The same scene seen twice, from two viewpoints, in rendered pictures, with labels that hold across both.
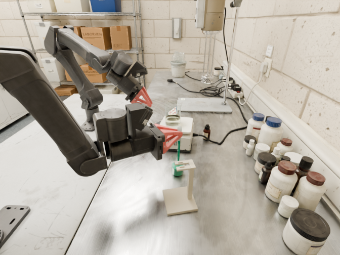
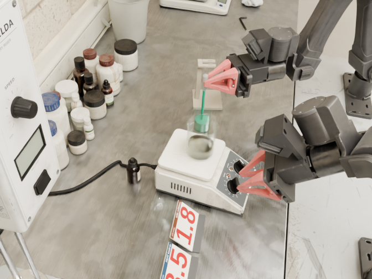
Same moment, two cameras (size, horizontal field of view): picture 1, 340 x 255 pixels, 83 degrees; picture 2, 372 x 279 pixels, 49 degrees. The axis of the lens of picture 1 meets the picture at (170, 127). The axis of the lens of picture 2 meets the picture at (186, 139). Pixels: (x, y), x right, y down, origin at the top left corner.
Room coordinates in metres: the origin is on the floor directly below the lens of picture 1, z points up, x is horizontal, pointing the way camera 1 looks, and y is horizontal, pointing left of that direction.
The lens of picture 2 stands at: (1.25, 0.03, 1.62)
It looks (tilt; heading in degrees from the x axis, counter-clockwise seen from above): 45 degrees down; 187
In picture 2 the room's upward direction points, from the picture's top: 4 degrees clockwise
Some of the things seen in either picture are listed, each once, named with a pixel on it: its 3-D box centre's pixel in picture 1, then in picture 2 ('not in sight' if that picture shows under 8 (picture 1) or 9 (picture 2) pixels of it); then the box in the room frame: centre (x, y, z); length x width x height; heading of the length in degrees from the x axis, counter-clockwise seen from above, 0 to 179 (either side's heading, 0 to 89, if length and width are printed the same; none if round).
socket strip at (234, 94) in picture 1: (231, 86); not in sight; (1.35, -0.44, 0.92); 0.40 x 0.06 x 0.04; 177
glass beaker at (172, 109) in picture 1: (172, 115); (201, 138); (0.64, -0.01, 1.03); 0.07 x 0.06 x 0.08; 153
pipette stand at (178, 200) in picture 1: (179, 183); (208, 82); (0.36, -0.03, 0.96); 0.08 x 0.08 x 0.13; 11
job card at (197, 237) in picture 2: not in sight; (188, 226); (0.79, -0.01, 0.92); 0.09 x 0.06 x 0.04; 0
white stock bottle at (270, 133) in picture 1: (269, 135); (52, 120); (0.60, -0.36, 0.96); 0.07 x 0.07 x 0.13
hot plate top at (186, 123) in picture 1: (176, 124); (192, 153); (0.65, -0.02, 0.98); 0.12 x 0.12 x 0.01; 80
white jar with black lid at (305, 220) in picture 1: (304, 232); (125, 55); (0.25, -0.29, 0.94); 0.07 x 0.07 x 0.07
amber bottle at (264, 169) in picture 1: (266, 171); (107, 91); (0.44, -0.29, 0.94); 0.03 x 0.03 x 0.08
